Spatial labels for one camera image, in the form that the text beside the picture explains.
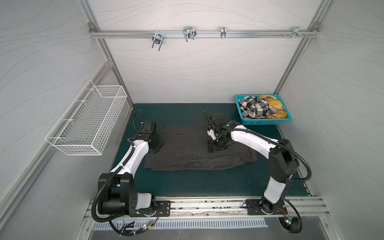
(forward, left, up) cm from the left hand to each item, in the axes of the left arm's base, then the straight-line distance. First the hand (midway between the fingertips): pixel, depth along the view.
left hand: (164, 141), depth 88 cm
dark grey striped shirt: (+1, -12, -9) cm, 15 cm away
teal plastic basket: (+19, -64, -4) cm, 67 cm away
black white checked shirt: (+31, -59, -2) cm, 67 cm away
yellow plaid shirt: (+27, -75, 0) cm, 80 cm away
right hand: (-2, -30, -2) cm, 30 cm away
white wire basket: (-4, +31, +21) cm, 38 cm away
